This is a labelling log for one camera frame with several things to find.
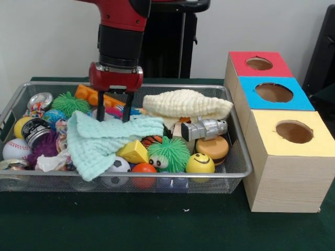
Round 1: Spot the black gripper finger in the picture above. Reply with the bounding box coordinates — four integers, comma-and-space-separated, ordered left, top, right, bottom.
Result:
122, 91, 135, 123
96, 90, 105, 122

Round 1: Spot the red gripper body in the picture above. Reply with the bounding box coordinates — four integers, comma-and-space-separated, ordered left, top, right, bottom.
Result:
88, 62, 144, 93

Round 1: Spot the mint green waffle cloth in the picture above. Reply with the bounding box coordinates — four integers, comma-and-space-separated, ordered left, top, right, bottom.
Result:
66, 110, 164, 182

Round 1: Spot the cream waffle cloth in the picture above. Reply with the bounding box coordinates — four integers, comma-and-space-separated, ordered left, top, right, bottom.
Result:
142, 88, 233, 130

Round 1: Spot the metal mesh bin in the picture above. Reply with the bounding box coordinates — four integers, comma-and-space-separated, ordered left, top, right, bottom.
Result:
0, 81, 253, 195

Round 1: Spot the wooden box with three holes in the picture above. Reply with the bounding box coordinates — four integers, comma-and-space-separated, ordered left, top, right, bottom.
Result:
224, 51, 335, 214

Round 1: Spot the orange building block plate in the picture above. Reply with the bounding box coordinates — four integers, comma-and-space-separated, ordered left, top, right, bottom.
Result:
75, 84, 126, 107

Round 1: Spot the green spiky ball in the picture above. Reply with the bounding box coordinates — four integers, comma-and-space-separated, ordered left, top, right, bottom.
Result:
51, 91, 91, 117

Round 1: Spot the yellow cheese wedge toy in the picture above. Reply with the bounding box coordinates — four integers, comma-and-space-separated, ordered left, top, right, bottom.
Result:
116, 140, 149, 165

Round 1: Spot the green spiky toy with eyes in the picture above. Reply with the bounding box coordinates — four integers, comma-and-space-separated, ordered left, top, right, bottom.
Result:
147, 135, 191, 173

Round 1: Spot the yellow smiley ball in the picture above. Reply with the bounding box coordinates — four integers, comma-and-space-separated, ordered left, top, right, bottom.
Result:
185, 153, 216, 174

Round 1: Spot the white baseball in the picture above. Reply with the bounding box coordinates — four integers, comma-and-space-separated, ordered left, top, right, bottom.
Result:
2, 138, 32, 161

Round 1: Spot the toy burger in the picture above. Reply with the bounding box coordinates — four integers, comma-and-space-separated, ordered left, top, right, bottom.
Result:
195, 135, 230, 166

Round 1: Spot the dark green table cloth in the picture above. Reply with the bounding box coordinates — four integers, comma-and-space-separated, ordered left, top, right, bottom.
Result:
0, 76, 335, 251

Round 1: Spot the black metal stand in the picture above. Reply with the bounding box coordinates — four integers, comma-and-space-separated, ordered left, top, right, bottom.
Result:
302, 4, 335, 105

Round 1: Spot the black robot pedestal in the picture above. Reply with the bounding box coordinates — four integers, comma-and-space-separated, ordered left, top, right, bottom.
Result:
138, 0, 211, 78

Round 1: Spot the silver toy camera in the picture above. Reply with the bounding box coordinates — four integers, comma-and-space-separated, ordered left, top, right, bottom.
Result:
181, 119, 228, 142

